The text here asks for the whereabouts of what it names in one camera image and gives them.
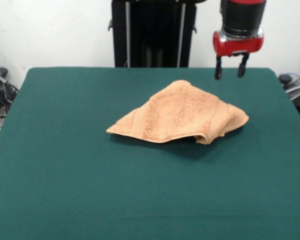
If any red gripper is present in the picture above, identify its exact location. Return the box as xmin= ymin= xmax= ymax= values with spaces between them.
xmin=212 ymin=27 xmax=265 ymax=80

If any tan terry towel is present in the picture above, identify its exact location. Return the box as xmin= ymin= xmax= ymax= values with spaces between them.
xmin=106 ymin=79 xmax=250 ymax=145

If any dark green table cloth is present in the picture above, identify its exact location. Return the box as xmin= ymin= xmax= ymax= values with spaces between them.
xmin=0 ymin=66 xmax=300 ymax=240

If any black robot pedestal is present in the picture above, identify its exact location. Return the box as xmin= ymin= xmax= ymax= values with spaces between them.
xmin=107 ymin=0 xmax=208 ymax=68

